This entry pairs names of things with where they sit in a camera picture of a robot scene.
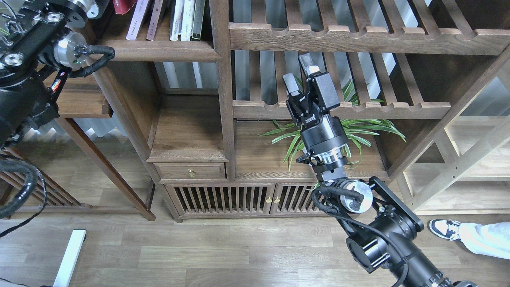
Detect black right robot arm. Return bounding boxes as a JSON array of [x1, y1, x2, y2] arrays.
[[283, 53, 475, 287]]

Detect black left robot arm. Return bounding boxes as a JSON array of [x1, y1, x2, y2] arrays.
[[0, 0, 115, 148]]

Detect dark wooden bookshelf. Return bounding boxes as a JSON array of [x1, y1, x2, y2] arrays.
[[81, 0, 509, 222]]

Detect dark green upright book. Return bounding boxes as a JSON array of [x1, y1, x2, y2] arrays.
[[191, 0, 206, 41]]

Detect white lavender paperback book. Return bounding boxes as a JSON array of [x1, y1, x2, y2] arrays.
[[126, 0, 151, 40]]

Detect white upright book left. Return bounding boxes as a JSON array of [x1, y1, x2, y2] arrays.
[[169, 0, 184, 41]]

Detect red paperback book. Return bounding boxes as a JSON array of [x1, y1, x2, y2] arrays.
[[112, 0, 137, 15]]

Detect white floor stand leg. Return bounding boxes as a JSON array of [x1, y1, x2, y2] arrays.
[[53, 229, 87, 287]]

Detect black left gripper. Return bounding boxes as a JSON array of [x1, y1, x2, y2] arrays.
[[60, 0, 110, 20]]

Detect white upright book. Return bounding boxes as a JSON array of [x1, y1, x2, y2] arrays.
[[180, 0, 195, 41], [169, 0, 184, 41]]

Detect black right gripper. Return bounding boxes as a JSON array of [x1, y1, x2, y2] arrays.
[[283, 53, 347, 160]]

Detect maroon book Chinese characters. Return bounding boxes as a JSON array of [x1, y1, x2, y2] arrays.
[[146, 0, 167, 41]]

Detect green spider plant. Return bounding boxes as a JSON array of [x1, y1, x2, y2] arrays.
[[257, 76, 406, 172]]

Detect white upright book middle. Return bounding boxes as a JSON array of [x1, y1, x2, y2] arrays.
[[180, 0, 195, 41]]

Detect blue white sneaker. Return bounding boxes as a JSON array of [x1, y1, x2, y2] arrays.
[[428, 219, 461, 241]]

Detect light wooden shelf frame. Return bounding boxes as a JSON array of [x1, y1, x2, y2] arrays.
[[395, 63, 510, 215]]

